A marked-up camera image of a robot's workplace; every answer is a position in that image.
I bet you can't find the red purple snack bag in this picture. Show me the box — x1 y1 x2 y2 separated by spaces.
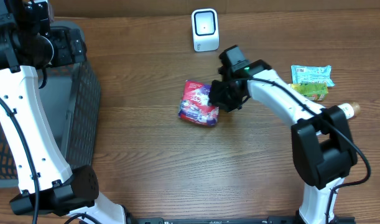
178 80 219 126

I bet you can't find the teal snack packet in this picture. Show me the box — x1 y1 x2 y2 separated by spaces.
291 65 335 87

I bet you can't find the green tea drink carton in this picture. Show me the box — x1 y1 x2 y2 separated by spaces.
289 83 328 101

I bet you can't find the white conditioner tube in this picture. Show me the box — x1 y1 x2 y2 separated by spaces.
338 102 361 119

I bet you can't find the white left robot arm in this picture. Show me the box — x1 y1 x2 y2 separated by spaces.
0 1 131 223

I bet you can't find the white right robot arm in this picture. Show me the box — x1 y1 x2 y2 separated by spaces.
210 60 358 223

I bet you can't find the white barcode scanner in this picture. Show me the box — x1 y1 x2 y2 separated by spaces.
191 8 220 52

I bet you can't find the grey plastic mesh basket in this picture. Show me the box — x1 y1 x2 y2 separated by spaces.
0 21 101 188

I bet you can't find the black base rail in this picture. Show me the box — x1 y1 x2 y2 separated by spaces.
132 215 356 224

